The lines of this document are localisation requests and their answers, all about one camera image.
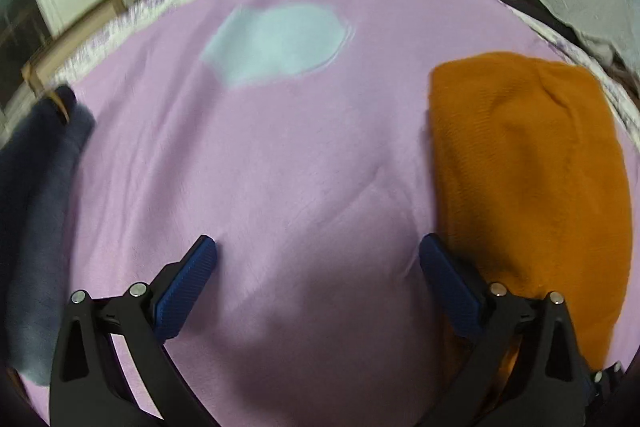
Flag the dark blue garment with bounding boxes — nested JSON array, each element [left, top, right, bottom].
[[0, 84, 97, 385]]

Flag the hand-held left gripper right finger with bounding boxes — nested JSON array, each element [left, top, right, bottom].
[[419, 233, 591, 427]]

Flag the orange knitted cat sweater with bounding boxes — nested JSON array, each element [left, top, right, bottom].
[[429, 51, 632, 408]]

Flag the wooden framed furniture piece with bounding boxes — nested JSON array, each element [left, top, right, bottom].
[[20, 0, 126, 98]]

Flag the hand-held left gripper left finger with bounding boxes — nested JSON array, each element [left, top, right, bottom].
[[48, 234, 218, 427]]

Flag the purple floral bed sheet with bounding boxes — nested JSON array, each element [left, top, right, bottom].
[[50, 0, 640, 142]]

